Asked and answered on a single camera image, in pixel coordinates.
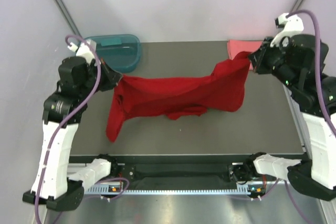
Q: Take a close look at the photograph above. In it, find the folded pink t-shirt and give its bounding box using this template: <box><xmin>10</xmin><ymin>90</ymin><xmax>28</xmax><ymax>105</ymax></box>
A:
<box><xmin>227</xmin><ymin>39</ymin><xmax>262</xmax><ymax>60</ymax></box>

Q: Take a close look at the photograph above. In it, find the red t-shirt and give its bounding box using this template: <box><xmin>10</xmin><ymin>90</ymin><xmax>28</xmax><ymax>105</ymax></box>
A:
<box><xmin>106</xmin><ymin>51</ymin><xmax>250</xmax><ymax>142</ymax></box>

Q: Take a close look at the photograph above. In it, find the teal plastic bin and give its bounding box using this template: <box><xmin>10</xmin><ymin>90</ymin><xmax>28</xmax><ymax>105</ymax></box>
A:
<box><xmin>86</xmin><ymin>34</ymin><xmax>142</xmax><ymax>73</ymax></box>

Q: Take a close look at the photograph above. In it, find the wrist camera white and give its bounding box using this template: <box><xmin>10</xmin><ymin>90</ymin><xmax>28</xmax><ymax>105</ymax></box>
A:
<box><xmin>68</xmin><ymin>39</ymin><xmax>97</xmax><ymax>64</ymax></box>
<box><xmin>270</xmin><ymin>13</ymin><xmax>304</xmax><ymax>48</ymax></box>

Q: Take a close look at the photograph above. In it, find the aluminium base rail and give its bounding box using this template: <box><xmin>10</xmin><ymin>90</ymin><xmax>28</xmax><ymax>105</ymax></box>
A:
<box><xmin>68</xmin><ymin>162</ymin><xmax>329</xmax><ymax>196</ymax></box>

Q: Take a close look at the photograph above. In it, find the black mounting plate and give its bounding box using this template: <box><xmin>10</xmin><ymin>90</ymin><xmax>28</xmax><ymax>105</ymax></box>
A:
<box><xmin>112</xmin><ymin>163</ymin><xmax>261</xmax><ymax>190</ymax></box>

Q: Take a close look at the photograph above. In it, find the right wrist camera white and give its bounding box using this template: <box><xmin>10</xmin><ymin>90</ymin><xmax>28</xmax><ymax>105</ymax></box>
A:
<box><xmin>270</xmin><ymin>13</ymin><xmax>304</xmax><ymax>48</ymax></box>

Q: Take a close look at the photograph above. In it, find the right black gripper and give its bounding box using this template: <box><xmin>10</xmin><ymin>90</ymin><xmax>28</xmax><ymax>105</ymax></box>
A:
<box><xmin>247</xmin><ymin>34</ymin><xmax>298</xmax><ymax>88</ymax></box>

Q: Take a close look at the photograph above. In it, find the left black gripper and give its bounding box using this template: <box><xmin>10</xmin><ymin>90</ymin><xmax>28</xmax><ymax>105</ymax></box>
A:
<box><xmin>81</xmin><ymin>56</ymin><xmax>122</xmax><ymax>98</ymax></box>

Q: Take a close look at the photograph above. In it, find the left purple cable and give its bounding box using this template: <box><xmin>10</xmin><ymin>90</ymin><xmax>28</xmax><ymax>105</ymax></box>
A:
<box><xmin>34</xmin><ymin>35</ymin><xmax>129</xmax><ymax>224</ymax></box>

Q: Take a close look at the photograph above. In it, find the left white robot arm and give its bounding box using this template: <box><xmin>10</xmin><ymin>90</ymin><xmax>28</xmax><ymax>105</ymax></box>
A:
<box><xmin>22</xmin><ymin>56</ymin><xmax>122</xmax><ymax>212</ymax></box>

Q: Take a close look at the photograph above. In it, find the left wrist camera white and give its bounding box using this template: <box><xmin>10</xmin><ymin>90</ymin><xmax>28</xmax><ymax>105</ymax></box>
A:
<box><xmin>68</xmin><ymin>39</ymin><xmax>97</xmax><ymax>64</ymax></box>

